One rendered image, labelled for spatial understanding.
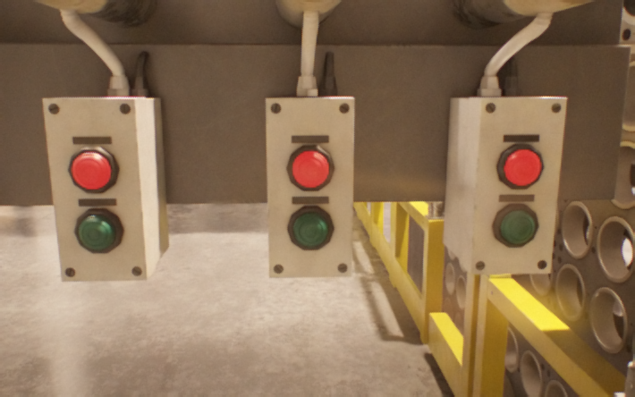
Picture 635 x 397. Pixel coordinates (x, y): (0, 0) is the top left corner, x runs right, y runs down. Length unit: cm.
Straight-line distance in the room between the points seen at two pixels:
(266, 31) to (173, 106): 12
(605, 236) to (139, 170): 214
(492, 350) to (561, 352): 34
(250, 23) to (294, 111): 15
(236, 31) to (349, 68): 12
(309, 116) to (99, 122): 16
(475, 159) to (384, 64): 13
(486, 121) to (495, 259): 12
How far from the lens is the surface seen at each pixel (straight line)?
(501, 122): 46
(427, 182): 54
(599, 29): 63
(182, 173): 54
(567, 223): 266
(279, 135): 43
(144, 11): 54
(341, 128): 43
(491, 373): 125
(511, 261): 49
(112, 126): 45
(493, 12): 50
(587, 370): 86
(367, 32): 55
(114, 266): 47
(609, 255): 244
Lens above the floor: 78
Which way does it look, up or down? 12 degrees down
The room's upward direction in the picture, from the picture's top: straight up
